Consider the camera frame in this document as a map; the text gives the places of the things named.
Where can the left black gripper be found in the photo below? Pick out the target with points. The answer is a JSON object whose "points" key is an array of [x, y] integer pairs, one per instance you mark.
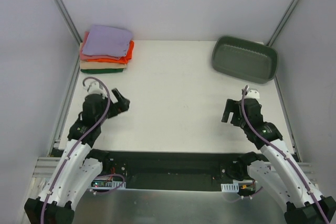
{"points": [[113, 107]]}

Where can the purple t-shirt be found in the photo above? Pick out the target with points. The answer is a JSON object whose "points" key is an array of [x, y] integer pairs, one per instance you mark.
{"points": [[107, 41]]}

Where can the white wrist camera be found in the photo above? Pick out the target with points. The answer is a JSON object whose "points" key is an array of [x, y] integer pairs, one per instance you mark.
{"points": [[252, 94], [94, 87]]}

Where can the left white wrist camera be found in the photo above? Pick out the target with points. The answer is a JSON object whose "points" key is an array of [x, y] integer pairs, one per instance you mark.
{"points": [[94, 87]]}

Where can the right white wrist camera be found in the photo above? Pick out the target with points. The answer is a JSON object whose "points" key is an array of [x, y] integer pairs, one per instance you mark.
{"points": [[252, 94]]}

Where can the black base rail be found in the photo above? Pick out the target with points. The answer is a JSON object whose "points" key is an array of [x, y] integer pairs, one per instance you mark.
{"points": [[173, 171]]}

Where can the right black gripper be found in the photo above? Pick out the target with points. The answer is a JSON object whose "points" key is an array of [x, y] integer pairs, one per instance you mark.
{"points": [[233, 112]]}

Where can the grey plastic bin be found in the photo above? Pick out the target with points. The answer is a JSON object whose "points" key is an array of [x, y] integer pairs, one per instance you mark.
{"points": [[245, 60]]}

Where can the right white cable duct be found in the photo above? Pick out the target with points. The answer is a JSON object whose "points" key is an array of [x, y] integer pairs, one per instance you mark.
{"points": [[230, 188]]}

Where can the right aluminium frame post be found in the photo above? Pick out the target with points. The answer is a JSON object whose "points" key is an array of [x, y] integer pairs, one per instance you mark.
{"points": [[283, 21]]}

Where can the aluminium frame post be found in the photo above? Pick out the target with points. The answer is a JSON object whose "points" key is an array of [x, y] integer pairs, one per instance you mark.
{"points": [[68, 20], [283, 21]]}

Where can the beige folded t-shirt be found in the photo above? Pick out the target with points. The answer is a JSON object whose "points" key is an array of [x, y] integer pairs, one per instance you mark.
{"points": [[100, 65]]}

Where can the left aluminium frame post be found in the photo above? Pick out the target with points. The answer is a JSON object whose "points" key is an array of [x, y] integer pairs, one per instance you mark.
{"points": [[68, 20]]}

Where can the pink folded t-shirt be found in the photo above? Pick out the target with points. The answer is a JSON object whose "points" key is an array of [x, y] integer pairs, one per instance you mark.
{"points": [[87, 57]]}

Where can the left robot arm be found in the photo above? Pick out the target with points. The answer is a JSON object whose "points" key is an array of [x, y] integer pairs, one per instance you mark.
{"points": [[80, 164]]}

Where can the green folded t-shirt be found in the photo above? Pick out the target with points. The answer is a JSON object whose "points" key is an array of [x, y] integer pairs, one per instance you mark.
{"points": [[101, 71]]}

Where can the orange folded t-shirt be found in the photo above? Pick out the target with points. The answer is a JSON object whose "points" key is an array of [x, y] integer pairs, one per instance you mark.
{"points": [[122, 60]]}

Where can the white cable duct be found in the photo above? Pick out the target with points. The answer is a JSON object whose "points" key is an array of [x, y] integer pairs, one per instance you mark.
{"points": [[230, 188], [107, 185]]}

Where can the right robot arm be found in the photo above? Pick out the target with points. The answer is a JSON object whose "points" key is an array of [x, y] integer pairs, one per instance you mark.
{"points": [[299, 198]]}

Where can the left white cable duct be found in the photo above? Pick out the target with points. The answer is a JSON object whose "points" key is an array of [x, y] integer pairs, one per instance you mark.
{"points": [[107, 185]]}

